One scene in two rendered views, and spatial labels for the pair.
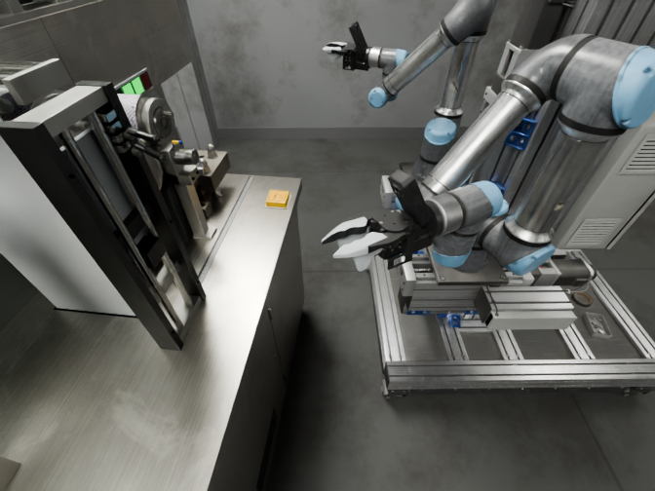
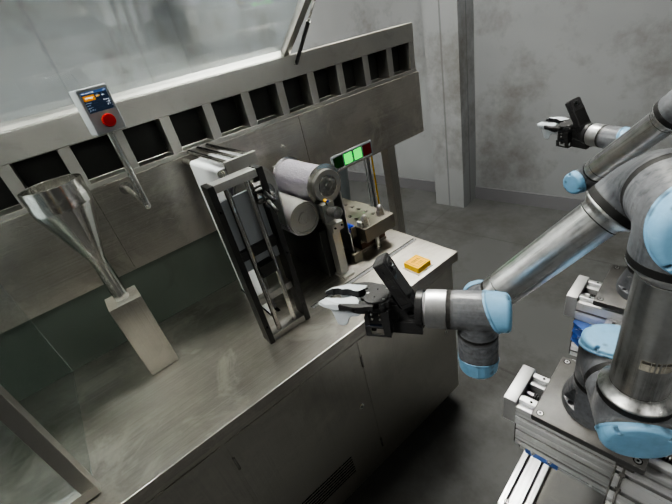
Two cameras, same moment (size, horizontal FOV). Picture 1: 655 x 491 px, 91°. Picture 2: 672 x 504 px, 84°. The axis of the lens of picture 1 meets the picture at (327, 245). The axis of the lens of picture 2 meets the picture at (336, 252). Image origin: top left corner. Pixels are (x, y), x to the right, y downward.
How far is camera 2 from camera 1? 0.55 m
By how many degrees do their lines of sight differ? 43
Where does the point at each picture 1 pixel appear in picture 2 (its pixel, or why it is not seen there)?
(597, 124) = (645, 263)
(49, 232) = not seen: hidden behind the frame
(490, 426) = not seen: outside the picture
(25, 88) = (231, 166)
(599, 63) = (647, 189)
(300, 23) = (599, 81)
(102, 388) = (226, 343)
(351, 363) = (473, 486)
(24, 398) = (200, 330)
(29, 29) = (289, 122)
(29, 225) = not seen: hidden behind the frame
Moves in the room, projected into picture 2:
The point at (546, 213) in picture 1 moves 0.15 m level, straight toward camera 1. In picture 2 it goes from (630, 370) to (539, 388)
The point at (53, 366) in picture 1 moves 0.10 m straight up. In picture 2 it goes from (219, 320) to (209, 299)
